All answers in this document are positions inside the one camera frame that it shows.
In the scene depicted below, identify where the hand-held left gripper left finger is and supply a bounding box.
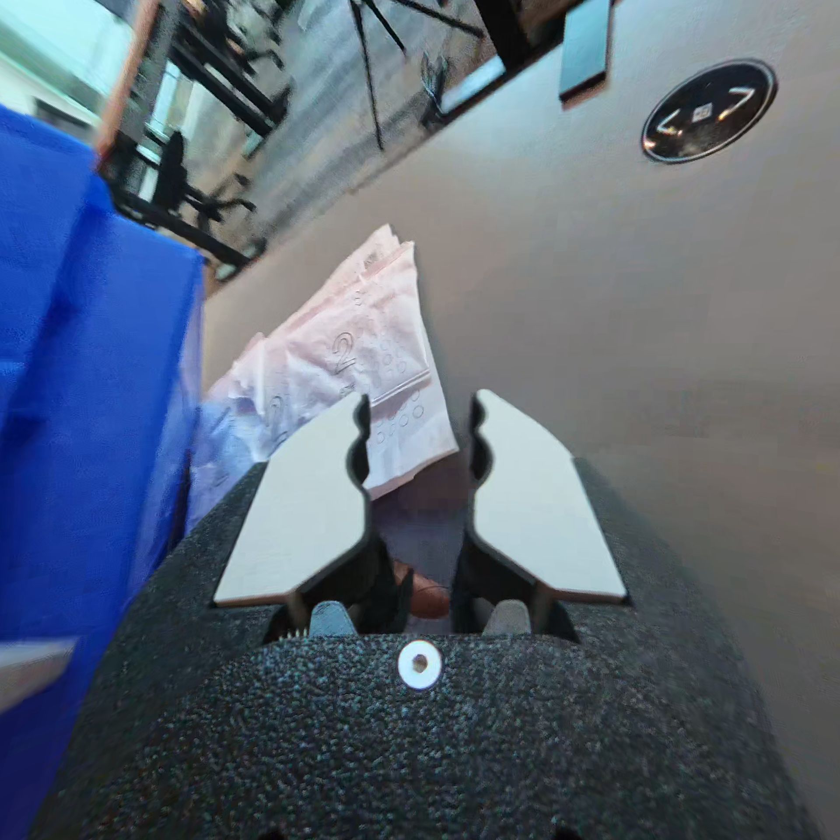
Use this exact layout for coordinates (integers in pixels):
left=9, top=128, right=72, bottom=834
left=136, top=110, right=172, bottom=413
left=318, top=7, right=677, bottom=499
left=212, top=392, right=382, bottom=634

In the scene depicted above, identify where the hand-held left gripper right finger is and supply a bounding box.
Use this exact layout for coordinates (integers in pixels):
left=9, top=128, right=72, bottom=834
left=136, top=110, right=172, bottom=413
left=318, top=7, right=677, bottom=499
left=459, top=388, right=630, bottom=632

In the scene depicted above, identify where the translucent plastic bag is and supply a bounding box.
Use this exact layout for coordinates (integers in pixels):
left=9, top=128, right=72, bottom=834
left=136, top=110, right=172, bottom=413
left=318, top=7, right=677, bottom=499
left=189, top=223, right=460, bottom=529

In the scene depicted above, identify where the blue plastic storage bin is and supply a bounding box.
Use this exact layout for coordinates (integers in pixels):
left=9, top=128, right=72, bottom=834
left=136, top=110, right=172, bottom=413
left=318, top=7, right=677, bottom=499
left=0, top=104, right=208, bottom=840

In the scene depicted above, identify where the grey desk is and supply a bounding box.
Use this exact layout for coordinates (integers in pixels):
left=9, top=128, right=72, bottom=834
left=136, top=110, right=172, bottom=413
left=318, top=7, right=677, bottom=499
left=200, top=0, right=840, bottom=840

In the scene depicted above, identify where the round black desk control button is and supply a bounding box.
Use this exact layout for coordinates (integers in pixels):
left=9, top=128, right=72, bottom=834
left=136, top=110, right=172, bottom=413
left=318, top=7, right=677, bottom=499
left=641, top=59, right=779, bottom=164

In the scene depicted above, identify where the dark rectangular desk plate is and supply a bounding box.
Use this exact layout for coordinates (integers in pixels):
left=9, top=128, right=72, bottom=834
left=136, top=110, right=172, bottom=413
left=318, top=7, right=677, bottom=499
left=558, top=0, right=615, bottom=103

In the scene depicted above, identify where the black office chair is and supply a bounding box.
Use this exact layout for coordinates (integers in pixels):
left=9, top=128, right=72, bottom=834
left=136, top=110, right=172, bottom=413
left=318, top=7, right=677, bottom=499
left=153, top=130, right=258, bottom=223

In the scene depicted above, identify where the black tripod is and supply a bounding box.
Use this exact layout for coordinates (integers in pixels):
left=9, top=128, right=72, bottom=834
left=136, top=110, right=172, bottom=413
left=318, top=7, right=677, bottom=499
left=346, top=0, right=488, bottom=153

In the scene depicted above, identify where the wooden edged table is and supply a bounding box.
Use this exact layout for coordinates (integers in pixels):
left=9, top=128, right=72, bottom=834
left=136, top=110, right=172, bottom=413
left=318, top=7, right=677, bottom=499
left=95, top=0, right=165, bottom=173

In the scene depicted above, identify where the black table frame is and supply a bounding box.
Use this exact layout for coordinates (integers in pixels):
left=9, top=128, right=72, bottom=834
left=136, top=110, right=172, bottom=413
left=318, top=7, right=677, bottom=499
left=98, top=0, right=294, bottom=284

